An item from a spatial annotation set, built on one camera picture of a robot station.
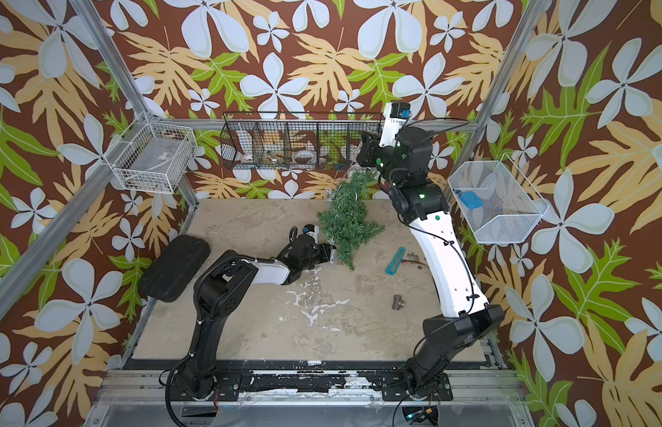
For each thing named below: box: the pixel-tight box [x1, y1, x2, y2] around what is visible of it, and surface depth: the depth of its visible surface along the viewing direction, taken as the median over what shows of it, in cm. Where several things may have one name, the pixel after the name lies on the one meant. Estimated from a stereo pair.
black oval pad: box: [139, 234, 211, 303], surface depth 95 cm
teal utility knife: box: [385, 246, 407, 276], surface depth 103 cm
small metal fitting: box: [391, 294, 405, 311], surface depth 90 cm
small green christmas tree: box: [316, 169, 387, 271], surface depth 80 cm
